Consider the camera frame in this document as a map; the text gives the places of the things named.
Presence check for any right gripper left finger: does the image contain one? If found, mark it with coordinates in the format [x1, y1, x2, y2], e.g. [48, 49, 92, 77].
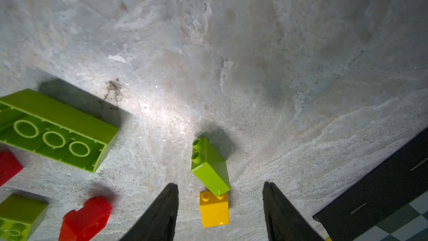
[121, 183, 179, 241]

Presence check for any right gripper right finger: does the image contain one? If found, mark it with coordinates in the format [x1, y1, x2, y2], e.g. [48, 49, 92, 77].
[263, 182, 323, 241]

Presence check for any yellow brick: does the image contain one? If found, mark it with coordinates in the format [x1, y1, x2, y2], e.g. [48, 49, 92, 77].
[200, 191, 230, 228]

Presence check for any tall lime brick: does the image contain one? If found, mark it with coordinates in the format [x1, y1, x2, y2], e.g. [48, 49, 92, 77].
[191, 137, 231, 197]

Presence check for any large lime 2x4 brick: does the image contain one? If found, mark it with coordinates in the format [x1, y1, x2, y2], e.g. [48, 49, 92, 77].
[1, 89, 119, 173]

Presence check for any red brick right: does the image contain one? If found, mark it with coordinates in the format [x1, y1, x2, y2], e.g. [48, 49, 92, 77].
[59, 196, 112, 241]

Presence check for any red brick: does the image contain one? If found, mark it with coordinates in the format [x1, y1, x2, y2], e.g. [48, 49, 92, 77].
[0, 151, 23, 186]
[59, 196, 112, 241]

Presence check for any checkerboard mat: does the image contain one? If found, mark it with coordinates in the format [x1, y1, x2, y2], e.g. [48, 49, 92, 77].
[313, 129, 428, 241]

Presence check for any lime 2x2 brick front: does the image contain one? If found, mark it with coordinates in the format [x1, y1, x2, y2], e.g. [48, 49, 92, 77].
[1, 194, 48, 241]

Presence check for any red brick left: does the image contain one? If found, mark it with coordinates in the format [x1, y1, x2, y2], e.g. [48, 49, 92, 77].
[0, 151, 23, 186]

